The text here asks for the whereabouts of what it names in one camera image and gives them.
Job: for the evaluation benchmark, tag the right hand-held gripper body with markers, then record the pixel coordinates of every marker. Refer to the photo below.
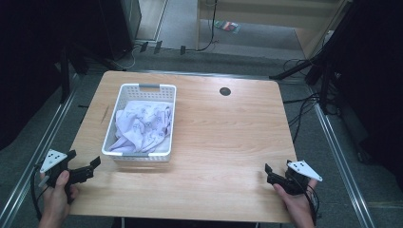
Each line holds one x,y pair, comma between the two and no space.
302,169

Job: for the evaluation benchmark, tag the person's left hand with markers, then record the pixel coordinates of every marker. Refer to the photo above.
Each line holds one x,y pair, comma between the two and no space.
55,199

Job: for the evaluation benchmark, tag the white printed cloth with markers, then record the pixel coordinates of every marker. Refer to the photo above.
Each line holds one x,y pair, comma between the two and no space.
142,126

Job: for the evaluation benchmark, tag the black metal stand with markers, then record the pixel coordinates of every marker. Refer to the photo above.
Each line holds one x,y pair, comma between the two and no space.
65,76

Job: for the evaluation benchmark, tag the colourful packet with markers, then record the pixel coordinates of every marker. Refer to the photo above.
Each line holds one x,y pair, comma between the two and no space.
227,26

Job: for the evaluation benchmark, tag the small black plug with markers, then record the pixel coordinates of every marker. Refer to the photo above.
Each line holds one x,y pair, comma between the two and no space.
182,50

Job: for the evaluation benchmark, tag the black cabinet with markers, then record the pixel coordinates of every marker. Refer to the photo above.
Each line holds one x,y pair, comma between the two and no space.
123,25

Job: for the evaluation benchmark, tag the black curtain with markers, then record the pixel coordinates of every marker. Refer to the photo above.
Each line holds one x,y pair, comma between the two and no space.
374,79
28,63

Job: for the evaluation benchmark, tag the black round table grommet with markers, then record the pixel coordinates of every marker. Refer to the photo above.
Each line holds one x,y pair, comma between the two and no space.
225,91

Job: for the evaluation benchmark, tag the aluminium floor rail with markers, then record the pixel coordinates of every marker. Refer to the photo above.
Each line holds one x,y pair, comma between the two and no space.
38,152
342,164

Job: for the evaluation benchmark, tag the light wooden frame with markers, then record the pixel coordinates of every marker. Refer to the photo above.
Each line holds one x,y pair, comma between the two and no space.
269,12

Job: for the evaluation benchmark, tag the person's right hand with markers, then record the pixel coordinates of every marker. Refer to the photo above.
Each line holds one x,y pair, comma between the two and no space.
297,205

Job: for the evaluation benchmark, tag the black tripod stand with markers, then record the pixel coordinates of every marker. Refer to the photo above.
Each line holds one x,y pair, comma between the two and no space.
304,65

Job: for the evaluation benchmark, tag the white plastic basket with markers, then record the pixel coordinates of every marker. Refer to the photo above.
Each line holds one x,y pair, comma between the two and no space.
124,95

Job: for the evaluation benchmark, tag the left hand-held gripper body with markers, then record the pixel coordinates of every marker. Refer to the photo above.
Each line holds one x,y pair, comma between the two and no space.
53,160

